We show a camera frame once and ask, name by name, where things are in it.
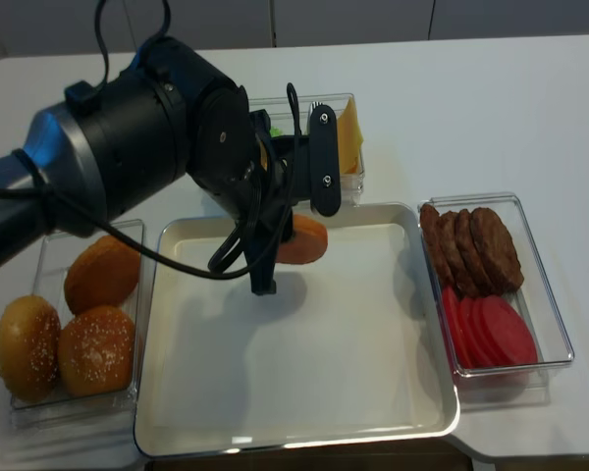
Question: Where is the clear patty and tomato bin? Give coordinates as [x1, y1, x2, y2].
[418, 193, 574, 404]

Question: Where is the sesame top bun left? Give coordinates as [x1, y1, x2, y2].
[0, 295, 61, 403]

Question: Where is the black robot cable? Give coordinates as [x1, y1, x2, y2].
[0, 0, 311, 281]

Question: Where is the bun half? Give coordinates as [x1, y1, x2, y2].
[276, 214, 328, 265]
[64, 235, 140, 316]

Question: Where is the red tomato slice front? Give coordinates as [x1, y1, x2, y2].
[478, 295, 538, 366]

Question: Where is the clear bun bin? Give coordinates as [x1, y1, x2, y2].
[10, 232, 148, 429]

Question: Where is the yellow cheese slices stack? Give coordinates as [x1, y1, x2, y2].
[337, 97, 363, 175]

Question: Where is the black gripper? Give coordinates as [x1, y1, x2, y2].
[216, 110, 311, 295]

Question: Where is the sesame bun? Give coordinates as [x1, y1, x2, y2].
[0, 295, 61, 403]
[58, 305, 134, 397]

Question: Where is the brown burger patty leftmost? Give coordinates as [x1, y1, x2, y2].
[419, 204, 455, 288]

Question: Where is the sesame top bun right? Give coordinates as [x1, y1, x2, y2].
[58, 305, 134, 397]

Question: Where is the clear lettuce and cheese bin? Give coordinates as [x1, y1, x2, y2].
[249, 93, 365, 205]

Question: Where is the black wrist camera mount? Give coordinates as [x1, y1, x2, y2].
[307, 102, 342, 217]

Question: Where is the silver metal baking tray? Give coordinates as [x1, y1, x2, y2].
[134, 203, 459, 457]

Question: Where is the red tomato slice leftmost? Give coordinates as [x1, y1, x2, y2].
[442, 287, 473, 369]

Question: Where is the brown burger patty rightmost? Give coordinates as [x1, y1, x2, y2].
[470, 207, 524, 293]

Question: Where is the brown burger patty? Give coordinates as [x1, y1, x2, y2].
[438, 211, 480, 298]
[455, 209, 496, 296]
[470, 207, 524, 293]
[419, 204, 455, 288]

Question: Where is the red tomato slice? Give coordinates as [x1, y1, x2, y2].
[469, 298, 498, 368]
[459, 297, 484, 368]
[478, 295, 538, 366]
[442, 287, 473, 369]

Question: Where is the white parchment paper sheet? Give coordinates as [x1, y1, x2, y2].
[154, 224, 439, 434]

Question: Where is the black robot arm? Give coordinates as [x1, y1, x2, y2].
[0, 37, 303, 295]

